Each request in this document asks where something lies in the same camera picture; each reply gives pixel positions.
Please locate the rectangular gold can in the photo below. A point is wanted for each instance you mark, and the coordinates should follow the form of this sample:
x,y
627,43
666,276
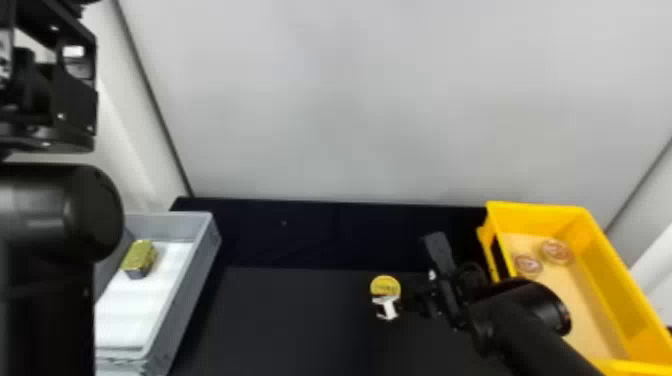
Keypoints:
x,y
139,258

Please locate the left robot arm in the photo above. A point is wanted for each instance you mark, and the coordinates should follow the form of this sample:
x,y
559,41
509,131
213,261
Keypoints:
x,y
47,220

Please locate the yellow rectangular box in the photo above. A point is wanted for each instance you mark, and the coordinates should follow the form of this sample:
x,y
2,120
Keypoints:
x,y
619,294

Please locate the round yellow can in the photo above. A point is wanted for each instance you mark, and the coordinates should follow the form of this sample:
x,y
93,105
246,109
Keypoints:
x,y
385,287
527,263
556,251

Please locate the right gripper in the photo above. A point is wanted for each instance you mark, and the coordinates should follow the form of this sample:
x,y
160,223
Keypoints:
x,y
423,300

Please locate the white foam pad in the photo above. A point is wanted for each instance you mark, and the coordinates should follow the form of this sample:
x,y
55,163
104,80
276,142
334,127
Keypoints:
x,y
142,310

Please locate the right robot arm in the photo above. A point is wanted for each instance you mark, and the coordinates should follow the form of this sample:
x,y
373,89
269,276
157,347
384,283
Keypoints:
x,y
525,325

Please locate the grey tray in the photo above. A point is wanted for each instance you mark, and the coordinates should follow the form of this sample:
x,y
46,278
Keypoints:
x,y
197,262

